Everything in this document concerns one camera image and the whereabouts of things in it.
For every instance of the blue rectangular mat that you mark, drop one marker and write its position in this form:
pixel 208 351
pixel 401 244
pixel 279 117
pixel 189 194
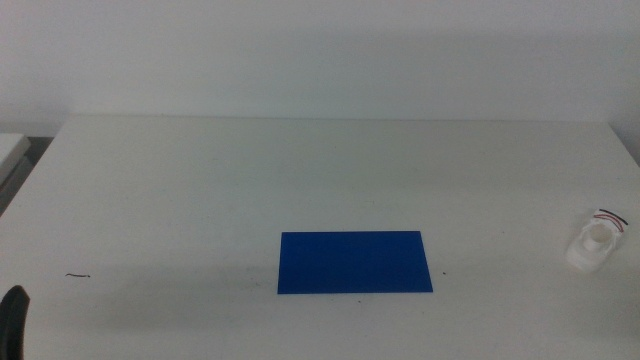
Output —
pixel 354 262

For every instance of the small dark thread scrap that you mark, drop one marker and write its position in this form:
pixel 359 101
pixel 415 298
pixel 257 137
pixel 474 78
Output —
pixel 77 275

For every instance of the white side table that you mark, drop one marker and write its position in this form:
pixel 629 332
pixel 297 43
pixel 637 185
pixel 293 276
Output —
pixel 9 150

